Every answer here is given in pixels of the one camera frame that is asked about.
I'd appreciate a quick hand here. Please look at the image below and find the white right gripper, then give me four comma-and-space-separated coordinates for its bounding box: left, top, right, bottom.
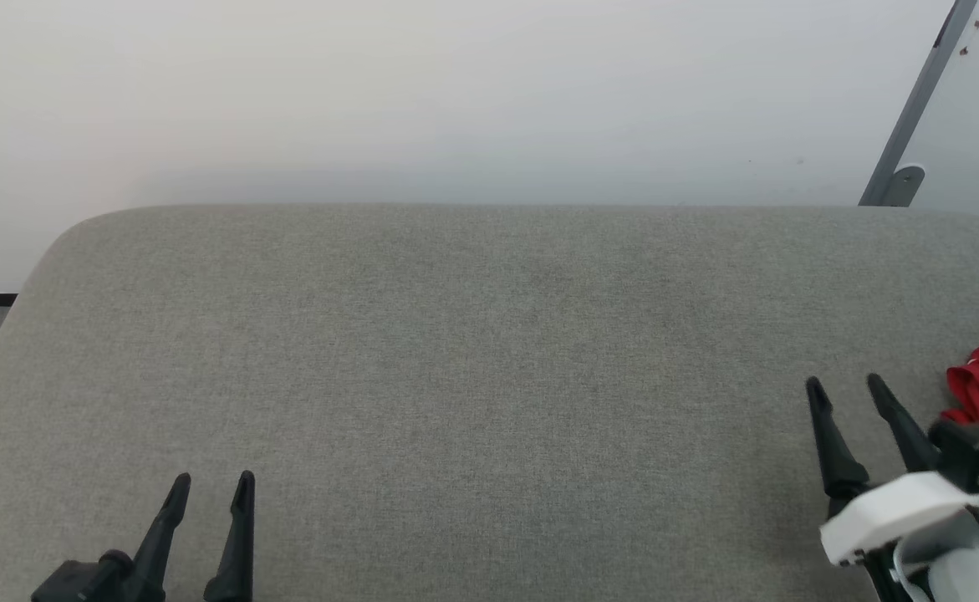
805, 373, 979, 602

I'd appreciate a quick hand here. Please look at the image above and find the grey fabric sofa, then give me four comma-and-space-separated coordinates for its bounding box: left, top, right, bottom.
0, 205, 979, 602

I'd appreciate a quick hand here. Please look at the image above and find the grey metal pole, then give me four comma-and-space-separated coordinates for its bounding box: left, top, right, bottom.
859, 0, 979, 207

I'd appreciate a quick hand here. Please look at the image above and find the grey metal pole bracket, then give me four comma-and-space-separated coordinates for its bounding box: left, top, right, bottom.
878, 165, 926, 207

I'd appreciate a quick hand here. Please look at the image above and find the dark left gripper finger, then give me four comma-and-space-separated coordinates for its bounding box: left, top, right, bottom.
128, 472, 192, 602
203, 470, 257, 602

